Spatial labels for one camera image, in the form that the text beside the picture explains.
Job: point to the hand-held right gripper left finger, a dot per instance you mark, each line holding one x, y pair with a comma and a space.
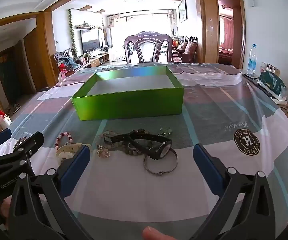
76, 166

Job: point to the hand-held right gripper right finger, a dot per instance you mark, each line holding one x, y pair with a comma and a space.
206, 163

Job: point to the silver bangle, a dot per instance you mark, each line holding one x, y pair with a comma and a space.
160, 173

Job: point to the green cardboard box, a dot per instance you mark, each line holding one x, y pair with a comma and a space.
129, 105

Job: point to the person's left hand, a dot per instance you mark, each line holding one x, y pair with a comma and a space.
6, 206

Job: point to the person's right hand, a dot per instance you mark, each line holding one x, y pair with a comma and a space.
157, 233

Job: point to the red and white shopping bag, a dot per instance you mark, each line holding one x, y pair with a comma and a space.
3, 120

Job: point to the cream wrist watch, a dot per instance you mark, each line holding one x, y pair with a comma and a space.
65, 150

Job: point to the pair of shoes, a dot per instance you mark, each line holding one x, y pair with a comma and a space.
14, 108

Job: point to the black wrist watch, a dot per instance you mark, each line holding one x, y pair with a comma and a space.
162, 151

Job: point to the printed checked tablecloth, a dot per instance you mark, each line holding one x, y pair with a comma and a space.
221, 105

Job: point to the dark wooden door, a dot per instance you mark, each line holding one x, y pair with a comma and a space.
11, 72

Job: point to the armchair with clothes pile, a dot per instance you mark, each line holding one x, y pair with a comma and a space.
67, 62

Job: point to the green and white bag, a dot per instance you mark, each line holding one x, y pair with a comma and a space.
271, 85

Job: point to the wooden television cabinet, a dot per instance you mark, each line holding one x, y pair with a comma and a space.
101, 57

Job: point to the clear water bottle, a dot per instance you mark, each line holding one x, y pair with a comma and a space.
251, 62

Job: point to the bed with pink cover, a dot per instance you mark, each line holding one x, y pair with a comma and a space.
226, 51

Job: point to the small cartons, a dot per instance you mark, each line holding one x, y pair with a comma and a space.
271, 68

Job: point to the wooden sofa with cushions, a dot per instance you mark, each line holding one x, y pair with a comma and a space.
186, 48

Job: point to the flat screen television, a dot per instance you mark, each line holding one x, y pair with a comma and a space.
90, 40

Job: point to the ivy garland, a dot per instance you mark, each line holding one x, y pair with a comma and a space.
72, 30

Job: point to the carved wooden chair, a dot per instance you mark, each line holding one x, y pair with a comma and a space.
147, 38

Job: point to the framed wall picture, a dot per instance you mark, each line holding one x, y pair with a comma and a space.
182, 10

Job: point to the white wall device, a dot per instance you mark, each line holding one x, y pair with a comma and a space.
251, 0

